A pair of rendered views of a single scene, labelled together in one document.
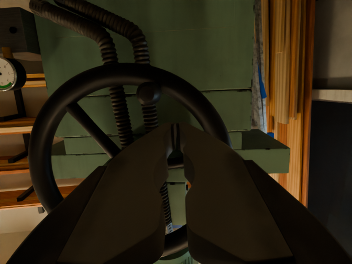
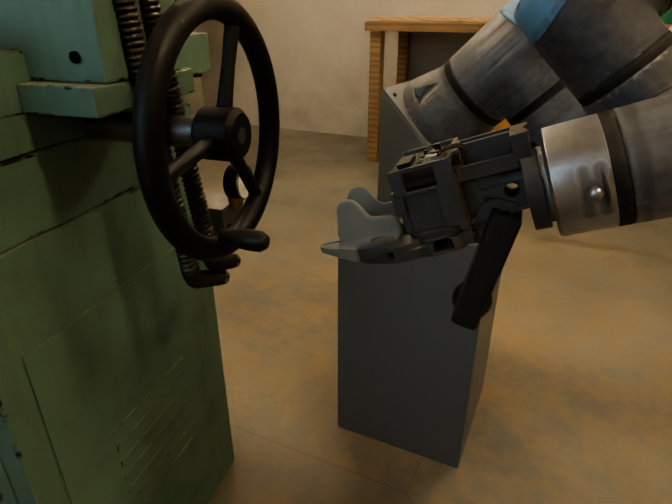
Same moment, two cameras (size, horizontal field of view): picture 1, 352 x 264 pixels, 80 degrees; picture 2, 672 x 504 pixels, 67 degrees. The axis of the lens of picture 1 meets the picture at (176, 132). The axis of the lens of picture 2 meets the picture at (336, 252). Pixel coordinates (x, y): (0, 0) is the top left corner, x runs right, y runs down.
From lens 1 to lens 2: 49 cm
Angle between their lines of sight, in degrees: 78
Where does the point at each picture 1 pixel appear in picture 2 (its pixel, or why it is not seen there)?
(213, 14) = (56, 354)
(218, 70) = (24, 280)
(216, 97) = (13, 234)
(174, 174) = (122, 98)
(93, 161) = not seen: hidden behind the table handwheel
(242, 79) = not seen: outside the picture
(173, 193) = (118, 60)
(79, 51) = not seen: hidden behind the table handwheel
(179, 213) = (103, 13)
